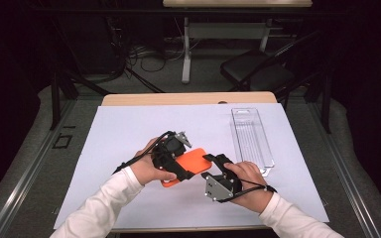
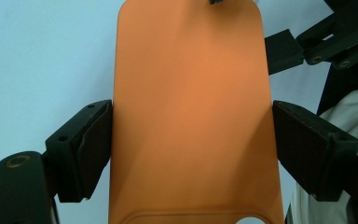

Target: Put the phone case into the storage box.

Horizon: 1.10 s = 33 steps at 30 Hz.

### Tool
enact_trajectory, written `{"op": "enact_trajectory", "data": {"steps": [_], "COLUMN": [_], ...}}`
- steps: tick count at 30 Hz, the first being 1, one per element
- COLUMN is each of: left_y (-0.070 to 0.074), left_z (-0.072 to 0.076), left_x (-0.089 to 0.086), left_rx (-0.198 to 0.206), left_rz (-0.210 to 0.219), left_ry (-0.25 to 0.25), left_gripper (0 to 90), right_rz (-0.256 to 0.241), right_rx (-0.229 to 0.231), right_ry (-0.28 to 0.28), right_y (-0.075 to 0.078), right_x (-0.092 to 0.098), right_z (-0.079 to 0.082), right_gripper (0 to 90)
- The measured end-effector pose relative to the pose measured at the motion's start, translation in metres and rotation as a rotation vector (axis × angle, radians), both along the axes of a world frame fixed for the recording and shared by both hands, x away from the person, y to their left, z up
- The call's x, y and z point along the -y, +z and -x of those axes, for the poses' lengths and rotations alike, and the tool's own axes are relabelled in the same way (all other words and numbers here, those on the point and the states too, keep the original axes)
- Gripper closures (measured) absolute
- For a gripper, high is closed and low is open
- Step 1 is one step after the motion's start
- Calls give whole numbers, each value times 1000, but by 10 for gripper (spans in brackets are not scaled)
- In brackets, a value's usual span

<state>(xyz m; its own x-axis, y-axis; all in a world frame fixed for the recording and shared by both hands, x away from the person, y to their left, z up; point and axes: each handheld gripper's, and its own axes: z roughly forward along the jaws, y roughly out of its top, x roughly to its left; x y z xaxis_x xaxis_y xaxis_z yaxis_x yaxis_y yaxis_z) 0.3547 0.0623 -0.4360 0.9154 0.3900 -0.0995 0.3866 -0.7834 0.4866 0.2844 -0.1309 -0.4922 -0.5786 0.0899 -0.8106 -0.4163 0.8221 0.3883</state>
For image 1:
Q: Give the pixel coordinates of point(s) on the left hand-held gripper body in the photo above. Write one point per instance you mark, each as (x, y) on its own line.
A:
(168, 148)

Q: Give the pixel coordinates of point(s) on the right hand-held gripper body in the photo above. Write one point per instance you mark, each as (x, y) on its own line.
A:
(220, 188)

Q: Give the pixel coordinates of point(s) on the orange phone case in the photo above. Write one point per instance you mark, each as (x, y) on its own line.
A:
(193, 162)

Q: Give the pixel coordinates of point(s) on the clear plastic tray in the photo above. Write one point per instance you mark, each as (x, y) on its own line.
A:
(251, 139)

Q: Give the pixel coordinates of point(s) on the person's left hand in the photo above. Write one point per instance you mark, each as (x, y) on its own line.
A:
(145, 165)

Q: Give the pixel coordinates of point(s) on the person's right hand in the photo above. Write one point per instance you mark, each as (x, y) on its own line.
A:
(251, 178)

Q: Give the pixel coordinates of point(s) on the white table sheet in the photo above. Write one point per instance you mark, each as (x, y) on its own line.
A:
(129, 125)

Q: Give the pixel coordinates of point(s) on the black folding chair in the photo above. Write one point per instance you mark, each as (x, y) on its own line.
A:
(256, 69)

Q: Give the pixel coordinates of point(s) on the black metal stand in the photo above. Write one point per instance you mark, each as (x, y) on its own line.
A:
(56, 99)

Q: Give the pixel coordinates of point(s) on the white-legged wooden desk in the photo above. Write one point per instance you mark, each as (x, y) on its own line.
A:
(225, 31)

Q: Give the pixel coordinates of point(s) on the black metal post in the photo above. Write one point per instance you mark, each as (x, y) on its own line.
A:
(326, 102)

